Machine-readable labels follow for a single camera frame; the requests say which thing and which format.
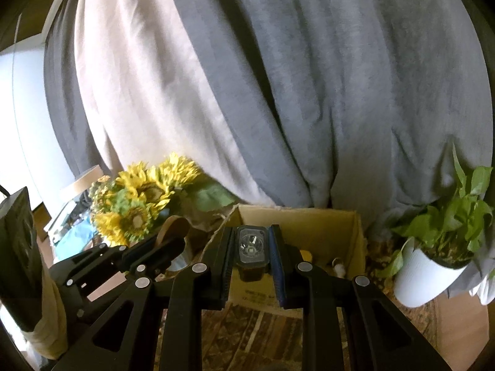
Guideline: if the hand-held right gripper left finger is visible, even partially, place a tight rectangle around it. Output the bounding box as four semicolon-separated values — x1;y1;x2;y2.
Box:
50;227;236;371

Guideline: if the patterned brown table cloth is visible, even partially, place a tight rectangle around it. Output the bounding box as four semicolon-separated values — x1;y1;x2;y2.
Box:
153;236;439;371

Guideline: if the white cloth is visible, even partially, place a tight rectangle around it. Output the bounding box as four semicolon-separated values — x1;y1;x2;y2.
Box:
468;274;493;306

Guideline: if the beige curtain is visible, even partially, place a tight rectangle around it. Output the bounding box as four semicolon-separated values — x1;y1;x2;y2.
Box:
73;0;279;205

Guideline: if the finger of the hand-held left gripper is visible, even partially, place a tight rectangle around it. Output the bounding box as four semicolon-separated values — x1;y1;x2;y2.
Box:
50;235;156;318
129;237;186;279

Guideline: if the blue cloth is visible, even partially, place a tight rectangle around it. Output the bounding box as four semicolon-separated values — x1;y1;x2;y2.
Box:
54;212;102;249

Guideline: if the yellow sunflower bouquet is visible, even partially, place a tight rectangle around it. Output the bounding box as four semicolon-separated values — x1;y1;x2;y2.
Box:
88;152;236;246

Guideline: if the grey metal flower bucket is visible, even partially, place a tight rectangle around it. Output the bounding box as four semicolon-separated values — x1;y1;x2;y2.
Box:
168;245;196;275

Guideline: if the brown cardboard box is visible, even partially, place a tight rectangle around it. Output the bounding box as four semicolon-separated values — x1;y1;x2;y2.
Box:
228;203;367;310

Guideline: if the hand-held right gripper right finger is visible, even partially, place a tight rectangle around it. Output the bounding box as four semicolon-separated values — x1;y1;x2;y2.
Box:
270;224;451;371

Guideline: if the person's left forearm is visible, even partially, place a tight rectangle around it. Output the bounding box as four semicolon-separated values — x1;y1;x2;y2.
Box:
19;271;69;360

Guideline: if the green plant in white pot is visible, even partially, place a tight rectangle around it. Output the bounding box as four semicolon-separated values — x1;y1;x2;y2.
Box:
390;143;494;308

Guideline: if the grey curtain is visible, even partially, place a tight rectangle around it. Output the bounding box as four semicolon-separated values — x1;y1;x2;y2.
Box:
42;0;495;298

